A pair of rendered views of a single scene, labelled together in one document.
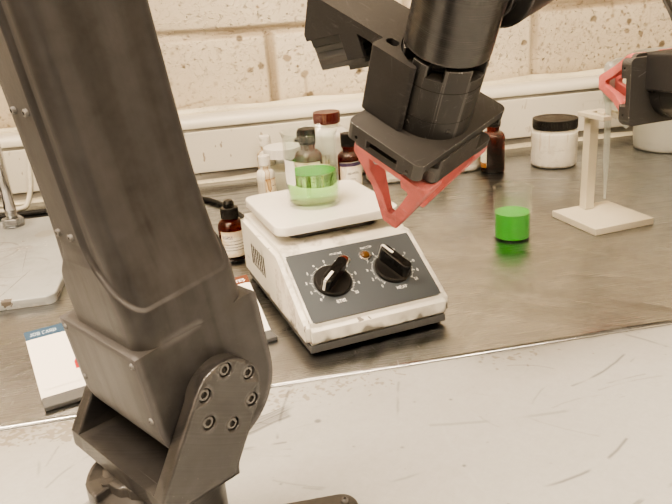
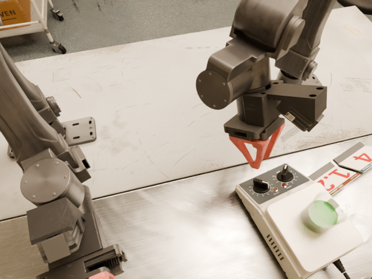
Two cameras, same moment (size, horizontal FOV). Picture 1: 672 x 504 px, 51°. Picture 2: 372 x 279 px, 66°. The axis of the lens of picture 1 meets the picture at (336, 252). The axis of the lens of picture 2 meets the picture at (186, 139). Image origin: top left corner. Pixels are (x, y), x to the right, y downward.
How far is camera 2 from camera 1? 0.85 m
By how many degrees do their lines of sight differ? 102
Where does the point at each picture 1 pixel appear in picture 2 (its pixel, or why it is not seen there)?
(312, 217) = (307, 195)
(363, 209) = (283, 203)
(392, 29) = (278, 86)
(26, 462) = (345, 122)
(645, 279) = (140, 227)
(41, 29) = not seen: outside the picture
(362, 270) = (274, 184)
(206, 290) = not seen: hidden behind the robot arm
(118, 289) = not seen: hidden behind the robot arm
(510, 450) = (217, 123)
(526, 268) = (192, 247)
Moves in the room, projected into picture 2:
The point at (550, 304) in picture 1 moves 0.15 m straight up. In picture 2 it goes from (190, 204) to (190, 172)
